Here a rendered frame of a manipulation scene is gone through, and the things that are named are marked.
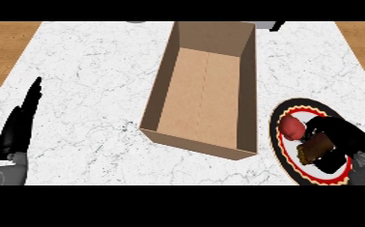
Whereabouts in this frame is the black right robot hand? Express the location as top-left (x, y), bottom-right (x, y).
top-left (305, 116), bottom-right (365, 175)

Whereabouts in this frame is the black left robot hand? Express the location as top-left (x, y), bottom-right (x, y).
top-left (0, 75), bottom-right (45, 161)

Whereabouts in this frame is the reddish sweet potato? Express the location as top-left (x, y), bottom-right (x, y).
top-left (278, 114), bottom-right (308, 141)

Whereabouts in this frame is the black red white plate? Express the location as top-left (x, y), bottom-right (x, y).
top-left (268, 98), bottom-right (357, 186)

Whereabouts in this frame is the open brown cardboard box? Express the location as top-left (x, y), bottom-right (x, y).
top-left (139, 21), bottom-right (259, 161)

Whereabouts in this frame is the brown rectangular food block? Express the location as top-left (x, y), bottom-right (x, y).
top-left (296, 131), bottom-right (337, 166)

